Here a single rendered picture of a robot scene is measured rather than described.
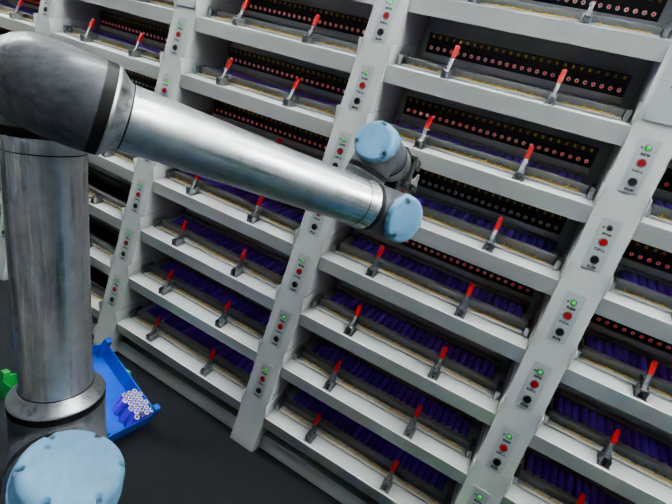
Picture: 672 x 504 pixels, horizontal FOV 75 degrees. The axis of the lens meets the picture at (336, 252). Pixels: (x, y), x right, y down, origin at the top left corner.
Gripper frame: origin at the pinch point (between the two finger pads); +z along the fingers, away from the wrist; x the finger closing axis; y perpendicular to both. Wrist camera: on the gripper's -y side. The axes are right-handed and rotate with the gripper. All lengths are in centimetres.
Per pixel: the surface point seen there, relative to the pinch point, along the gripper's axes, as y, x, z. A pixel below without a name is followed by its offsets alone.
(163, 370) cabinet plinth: -90, 62, 16
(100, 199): -42, 112, 6
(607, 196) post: 13.7, -46.2, -7.5
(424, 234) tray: -9.1, -10.4, -2.6
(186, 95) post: 6, 86, -1
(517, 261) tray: -6.8, -34.4, -1.9
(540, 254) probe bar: -2.5, -38.8, 2.4
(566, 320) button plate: -16, -50, -2
